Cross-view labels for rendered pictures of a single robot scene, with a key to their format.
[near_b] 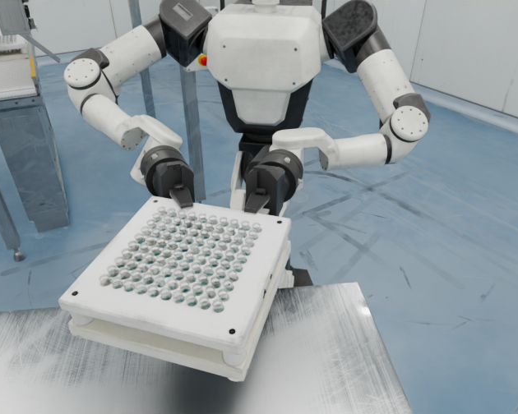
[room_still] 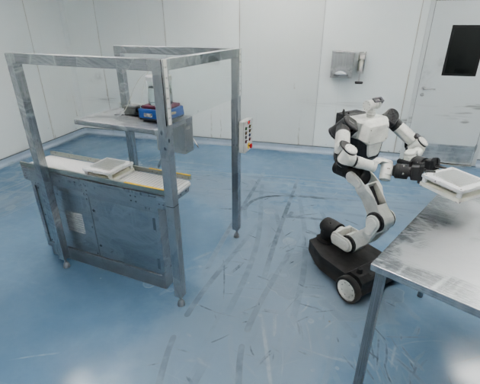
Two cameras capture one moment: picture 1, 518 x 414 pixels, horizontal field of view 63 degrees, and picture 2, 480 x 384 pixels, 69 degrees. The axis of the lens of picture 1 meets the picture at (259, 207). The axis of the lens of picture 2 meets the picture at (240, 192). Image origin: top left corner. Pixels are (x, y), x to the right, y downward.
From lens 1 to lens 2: 219 cm
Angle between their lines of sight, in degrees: 36
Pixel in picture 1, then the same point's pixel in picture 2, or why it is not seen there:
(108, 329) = (465, 196)
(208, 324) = not seen: outside the picture
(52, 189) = not seen: hidden behind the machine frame
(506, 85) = (296, 131)
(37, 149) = not seen: hidden behind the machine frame
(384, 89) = (409, 133)
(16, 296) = (215, 318)
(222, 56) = (369, 134)
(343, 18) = (390, 115)
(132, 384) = (457, 218)
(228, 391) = (469, 210)
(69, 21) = not seen: outside the picture
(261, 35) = (380, 124)
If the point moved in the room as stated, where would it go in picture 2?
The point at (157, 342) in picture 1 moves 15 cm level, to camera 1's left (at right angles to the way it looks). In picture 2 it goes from (475, 193) to (464, 202)
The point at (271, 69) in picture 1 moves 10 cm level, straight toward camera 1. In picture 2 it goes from (381, 135) to (395, 138)
